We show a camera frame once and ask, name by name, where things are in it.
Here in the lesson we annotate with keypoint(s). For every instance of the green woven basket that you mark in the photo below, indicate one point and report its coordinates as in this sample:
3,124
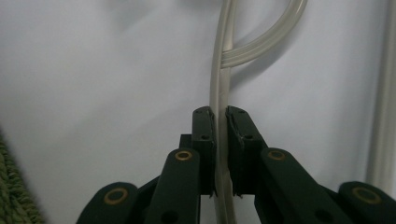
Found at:
12,199

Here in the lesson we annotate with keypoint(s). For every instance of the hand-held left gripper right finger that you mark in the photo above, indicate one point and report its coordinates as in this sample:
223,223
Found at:
244,146

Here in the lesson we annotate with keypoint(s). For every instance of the white table mat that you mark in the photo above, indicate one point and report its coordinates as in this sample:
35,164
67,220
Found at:
93,77

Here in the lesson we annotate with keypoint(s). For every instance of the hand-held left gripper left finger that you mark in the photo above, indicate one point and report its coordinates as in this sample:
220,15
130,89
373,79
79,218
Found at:
204,140

